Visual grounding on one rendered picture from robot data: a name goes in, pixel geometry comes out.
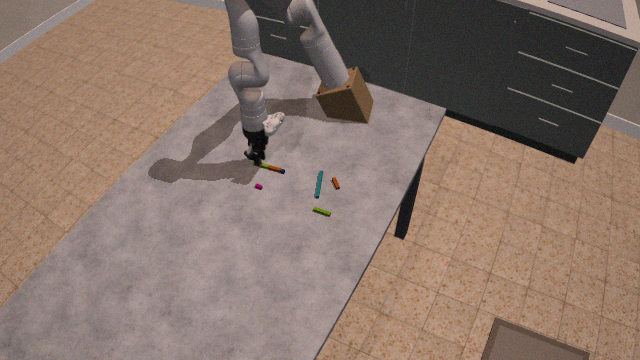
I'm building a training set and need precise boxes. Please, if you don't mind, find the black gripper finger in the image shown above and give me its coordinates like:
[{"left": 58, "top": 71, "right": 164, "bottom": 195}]
[
  {"left": 244, "top": 140, "right": 262, "bottom": 167},
  {"left": 261, "top": 136, "right": 269, "bottom": 160}
]

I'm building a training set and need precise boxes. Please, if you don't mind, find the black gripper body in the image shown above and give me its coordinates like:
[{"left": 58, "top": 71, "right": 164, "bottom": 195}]
[{"left": 242, "top": 127, "right": 266, "bottom": 150}]

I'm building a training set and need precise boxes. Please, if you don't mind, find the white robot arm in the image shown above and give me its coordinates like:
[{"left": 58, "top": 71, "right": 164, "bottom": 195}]
[{"left": 224, "top": 0, "right": 349, "bottom": 137}]

